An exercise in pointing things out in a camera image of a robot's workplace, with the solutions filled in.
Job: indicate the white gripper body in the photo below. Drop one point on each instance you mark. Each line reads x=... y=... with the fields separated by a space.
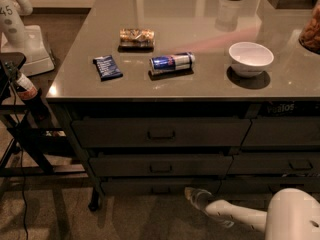
x=202 y=199

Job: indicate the dark drawer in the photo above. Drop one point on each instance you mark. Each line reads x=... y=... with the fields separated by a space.
x=283 y=133
x=161 y=165
x=160 y=132
x=275 y=163
x=162 y=185
x=262 y=185

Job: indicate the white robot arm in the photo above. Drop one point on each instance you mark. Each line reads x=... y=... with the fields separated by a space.
x=292 y=214

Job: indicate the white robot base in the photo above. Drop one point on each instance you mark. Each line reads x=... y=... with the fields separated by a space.
x=28 y=40

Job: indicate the dark drawer cabinet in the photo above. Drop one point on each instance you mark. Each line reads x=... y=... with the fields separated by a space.
x=210 y=89

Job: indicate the blue silver energy drink can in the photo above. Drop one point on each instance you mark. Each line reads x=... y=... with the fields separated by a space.
x=172 y=63

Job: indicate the white bowl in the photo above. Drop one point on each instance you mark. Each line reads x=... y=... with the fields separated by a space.
x=249 y=59

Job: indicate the blue snack packet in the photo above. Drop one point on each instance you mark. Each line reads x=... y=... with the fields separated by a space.
x=107 y=68

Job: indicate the golden snack packet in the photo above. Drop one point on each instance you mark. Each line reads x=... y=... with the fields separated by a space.
x=140 y=38

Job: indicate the black side table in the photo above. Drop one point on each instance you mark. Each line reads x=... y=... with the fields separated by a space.
x=51 y=154

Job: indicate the cola bottle red label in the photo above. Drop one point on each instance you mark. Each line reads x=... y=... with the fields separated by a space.
x=27 y=92

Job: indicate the jar of nuts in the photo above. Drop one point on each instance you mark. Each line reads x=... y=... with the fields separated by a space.
x=310 y=35

